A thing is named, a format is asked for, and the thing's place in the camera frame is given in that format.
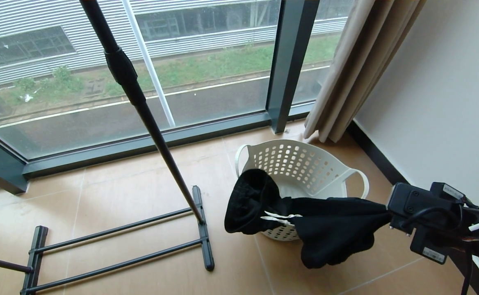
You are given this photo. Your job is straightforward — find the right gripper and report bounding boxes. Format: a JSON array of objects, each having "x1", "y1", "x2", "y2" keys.
[{"x1": 411, "y1": 182, "x2": 479, "y2": 265}]

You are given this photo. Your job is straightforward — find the black garment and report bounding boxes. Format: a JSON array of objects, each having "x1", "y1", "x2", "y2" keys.
[{"x1": 293, "y1": 197, "x2": 392, "y2": 270}]

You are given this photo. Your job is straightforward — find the white laundry basket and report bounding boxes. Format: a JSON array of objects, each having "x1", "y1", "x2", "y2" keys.
[{"x1": 235, "y1": 139, "x2": 370, "y2": 241}]

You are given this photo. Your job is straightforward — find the black clothes rack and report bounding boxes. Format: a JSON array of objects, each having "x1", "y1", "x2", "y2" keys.
[{"x1": 0, "y1": 0, "x2": 215, "y2": 295}]

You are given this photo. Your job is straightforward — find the beige curtain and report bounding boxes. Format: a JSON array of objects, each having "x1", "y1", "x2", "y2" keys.
[{"x1": 303, "y1": 0, "x2": 427, "y2": 144}]

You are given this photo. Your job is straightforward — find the window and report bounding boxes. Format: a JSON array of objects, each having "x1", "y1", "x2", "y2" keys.
[{"x1": 0, "y1": 0, "x2": 353, "y2": 194}]

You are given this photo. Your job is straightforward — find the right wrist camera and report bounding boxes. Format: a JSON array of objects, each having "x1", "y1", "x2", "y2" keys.
[{"x1": 387, "y1": 182, "x2": 432, "y2": 237}]

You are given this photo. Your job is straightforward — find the black cable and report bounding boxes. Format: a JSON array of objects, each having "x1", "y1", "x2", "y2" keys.
[{"x1": 403, "y1": 206, "x2": 474, "y2": 295}]

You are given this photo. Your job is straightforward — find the black drawstring shorts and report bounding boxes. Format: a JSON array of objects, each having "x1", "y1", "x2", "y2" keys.
[{"x1": 224, "y1": 168, "x2": 306, "y2": 235}]

